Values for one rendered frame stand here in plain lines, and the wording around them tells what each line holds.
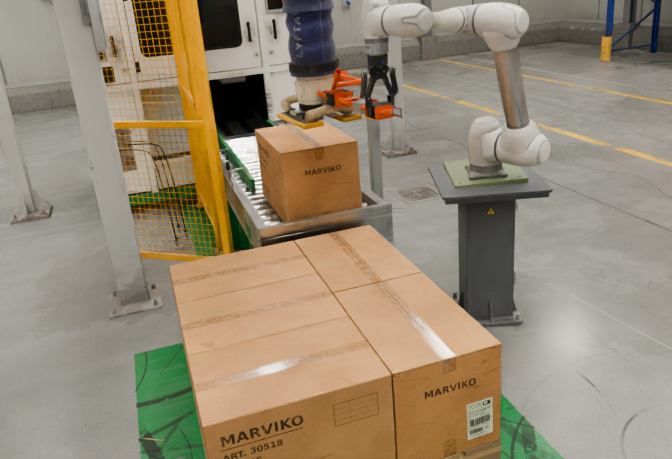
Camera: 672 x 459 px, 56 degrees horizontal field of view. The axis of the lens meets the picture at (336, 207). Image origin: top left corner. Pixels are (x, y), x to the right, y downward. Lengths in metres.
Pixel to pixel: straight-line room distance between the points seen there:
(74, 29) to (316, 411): 2.32
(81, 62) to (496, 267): 2.35
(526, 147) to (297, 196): 1.11
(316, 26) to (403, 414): 1.62
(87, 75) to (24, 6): 8.18
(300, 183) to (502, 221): 1.00
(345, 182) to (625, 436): 1.66
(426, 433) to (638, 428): 0.93
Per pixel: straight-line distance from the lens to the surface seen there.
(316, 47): 2.81
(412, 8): 2.22
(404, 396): 2.12
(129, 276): 3.84
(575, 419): 2.81
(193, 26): 3.60
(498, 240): 3.17
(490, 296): 3.29
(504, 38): 2.66
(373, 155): 3.75
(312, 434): 2.07
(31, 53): 11.72
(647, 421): 2.87
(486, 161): 3.05
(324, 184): 3.15
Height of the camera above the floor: 1.73
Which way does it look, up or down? 20 degrees down
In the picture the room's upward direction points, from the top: 5 degrees counter-clockwise
